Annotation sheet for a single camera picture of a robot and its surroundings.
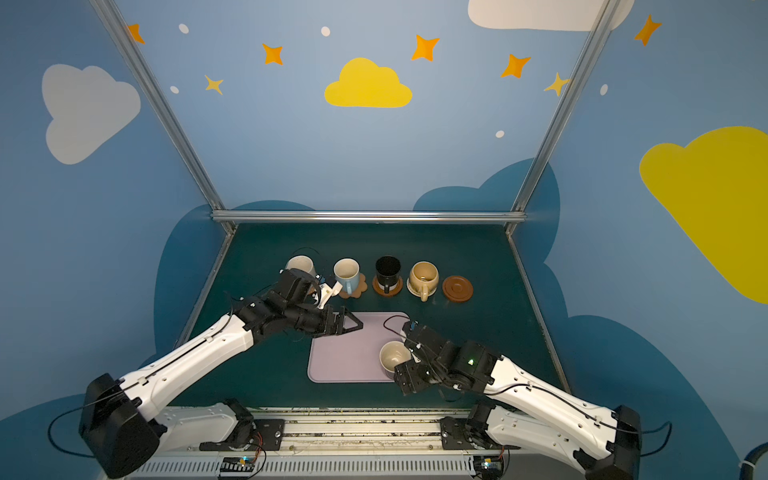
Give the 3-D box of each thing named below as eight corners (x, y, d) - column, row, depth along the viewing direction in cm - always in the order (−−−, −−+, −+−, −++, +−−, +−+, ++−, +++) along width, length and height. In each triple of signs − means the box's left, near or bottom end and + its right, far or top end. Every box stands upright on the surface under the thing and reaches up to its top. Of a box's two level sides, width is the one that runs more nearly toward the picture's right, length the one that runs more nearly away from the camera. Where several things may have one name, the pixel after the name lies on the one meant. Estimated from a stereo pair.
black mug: (386, 300, 102) (386, 283, 94) (374, 277, 108) (373, 260, 100) (405, 292, 104) (407, 275, 96) (393, 270, 110) (394, 253, 102)
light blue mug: (334, 283, 106) (330, 264, 98) (349, 271, 110) (346, 252, 101) (352, 297, 103) (349, 279, 94) (366, 284, 106) (365, 265, 98)
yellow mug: (411, 306, 100) (413, 291, 93) (409, 276, 109) (411, 260, 101) (438, 306, 100) (442, 291, 93) (434, 276, 109) (437, 260, 102)
